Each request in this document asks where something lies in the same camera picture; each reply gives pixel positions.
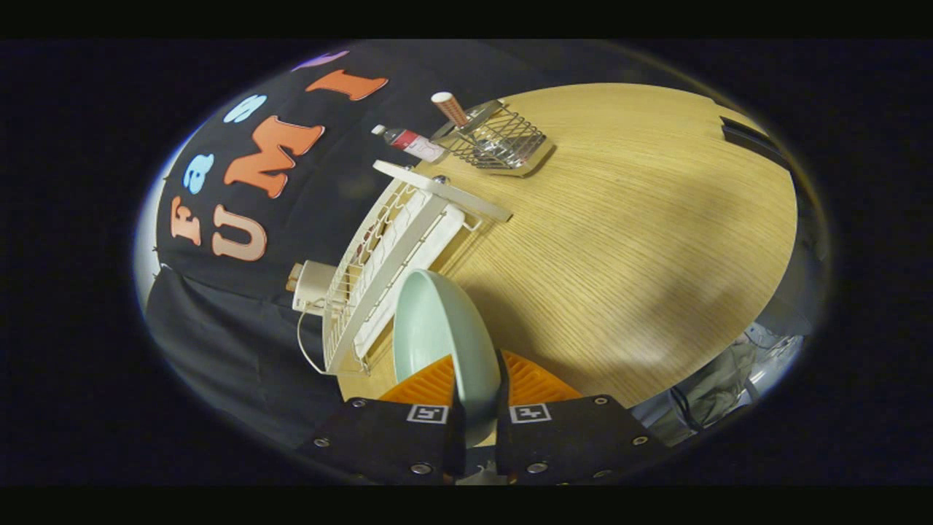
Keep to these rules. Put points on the brown bread slices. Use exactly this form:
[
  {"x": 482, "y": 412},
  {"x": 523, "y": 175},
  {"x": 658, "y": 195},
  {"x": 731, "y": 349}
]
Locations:
[{"x": 294, "y": 277}]

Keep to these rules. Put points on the black flat bar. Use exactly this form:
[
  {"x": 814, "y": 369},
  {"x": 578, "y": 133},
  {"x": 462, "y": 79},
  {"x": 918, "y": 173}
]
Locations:
[{"x": 751, "y": 140}]

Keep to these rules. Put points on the white toaster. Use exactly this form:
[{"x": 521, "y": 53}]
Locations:
[{"x": 317, "y": 286}]

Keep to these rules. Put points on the grey crumpled cover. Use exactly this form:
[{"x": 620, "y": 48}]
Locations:
[{"x": 721, "y": 386}]

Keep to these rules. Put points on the white dish rack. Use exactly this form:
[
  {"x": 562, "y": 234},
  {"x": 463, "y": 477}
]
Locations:
[{"x": 430, "y": 219}]

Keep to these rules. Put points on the clear plastic bottle red label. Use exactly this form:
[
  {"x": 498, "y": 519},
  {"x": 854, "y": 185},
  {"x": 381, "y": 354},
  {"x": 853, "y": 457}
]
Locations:
[{"x": 412, "y": 142}]

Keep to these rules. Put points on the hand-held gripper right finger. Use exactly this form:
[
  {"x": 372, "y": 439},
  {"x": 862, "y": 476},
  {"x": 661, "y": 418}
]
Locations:
[{"x": 568, "y": 441}]

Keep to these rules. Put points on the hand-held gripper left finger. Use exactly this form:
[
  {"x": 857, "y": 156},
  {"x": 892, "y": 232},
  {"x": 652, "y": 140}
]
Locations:
[{"x": 379, "y": 441}]

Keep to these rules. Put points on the pale green plate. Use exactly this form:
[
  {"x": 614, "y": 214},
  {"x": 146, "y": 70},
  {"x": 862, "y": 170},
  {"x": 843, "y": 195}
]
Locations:
[{"x": 437, "y": 328}]

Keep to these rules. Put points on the small brown white-rimmed cup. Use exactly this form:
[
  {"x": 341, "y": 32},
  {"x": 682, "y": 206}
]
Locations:
[{"x": 450, "y": 109}]

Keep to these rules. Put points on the black backdrop cloth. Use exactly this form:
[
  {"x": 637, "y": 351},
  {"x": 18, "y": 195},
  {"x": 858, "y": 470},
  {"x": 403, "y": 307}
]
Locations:
[{"x": 240, "y": 343}]

